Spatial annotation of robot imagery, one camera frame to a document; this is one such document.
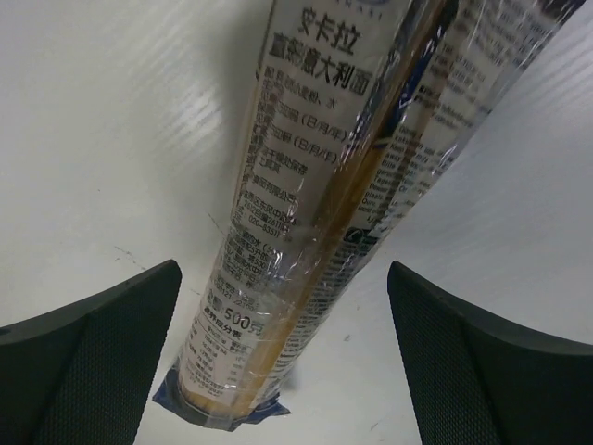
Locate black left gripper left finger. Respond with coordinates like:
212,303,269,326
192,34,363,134
1,260,182,444

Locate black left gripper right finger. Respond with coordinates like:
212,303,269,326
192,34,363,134
387,262,592,444

